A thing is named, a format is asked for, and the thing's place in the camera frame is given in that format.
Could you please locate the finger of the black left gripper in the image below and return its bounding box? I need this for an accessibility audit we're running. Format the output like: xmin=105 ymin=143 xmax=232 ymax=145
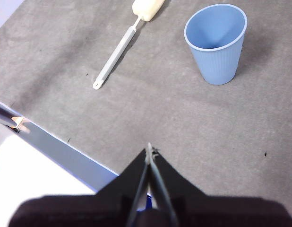
xmin=8 ymin=148 xmax=151 ymax=227

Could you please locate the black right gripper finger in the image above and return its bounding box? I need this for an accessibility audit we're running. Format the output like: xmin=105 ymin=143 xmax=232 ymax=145
xmin=151 ymin=152 xmax=292 ymax=227

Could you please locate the blue ribbed plastic cup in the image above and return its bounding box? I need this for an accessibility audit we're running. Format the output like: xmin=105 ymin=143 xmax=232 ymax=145
xmin=183 ymin=3 xmax=248 ymax=86

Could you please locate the grey-handled sponge cup brush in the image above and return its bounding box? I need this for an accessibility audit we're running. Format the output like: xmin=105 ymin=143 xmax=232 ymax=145
xmin=92 ymin=0 xmax=166 ymax=91

